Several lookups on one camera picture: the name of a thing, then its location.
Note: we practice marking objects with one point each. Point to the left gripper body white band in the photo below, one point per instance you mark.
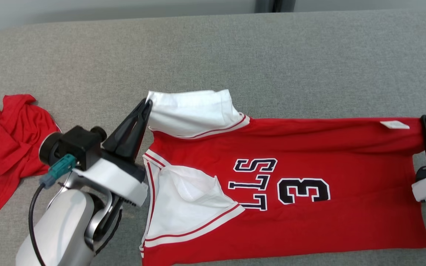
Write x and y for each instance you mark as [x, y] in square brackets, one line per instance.
[113, 177]

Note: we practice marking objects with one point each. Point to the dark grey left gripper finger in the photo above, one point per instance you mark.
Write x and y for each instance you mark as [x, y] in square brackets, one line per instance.
[135, 144]
[122, 133]

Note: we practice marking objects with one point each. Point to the red basketball jersey white trim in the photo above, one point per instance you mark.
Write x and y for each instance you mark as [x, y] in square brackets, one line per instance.
[327, 147]

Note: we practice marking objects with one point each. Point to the red shorts white side stripe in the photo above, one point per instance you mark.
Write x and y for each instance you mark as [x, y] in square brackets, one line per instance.
[9, 140]

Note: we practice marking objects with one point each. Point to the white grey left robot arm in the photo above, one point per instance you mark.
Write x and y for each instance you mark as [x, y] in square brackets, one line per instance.
[61, 221]

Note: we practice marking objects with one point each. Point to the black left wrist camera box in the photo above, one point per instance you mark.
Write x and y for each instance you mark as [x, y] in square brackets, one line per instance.
[76, 144]

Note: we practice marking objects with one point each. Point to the grey partition post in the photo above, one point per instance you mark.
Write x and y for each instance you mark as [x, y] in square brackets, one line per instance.
[274, 5]

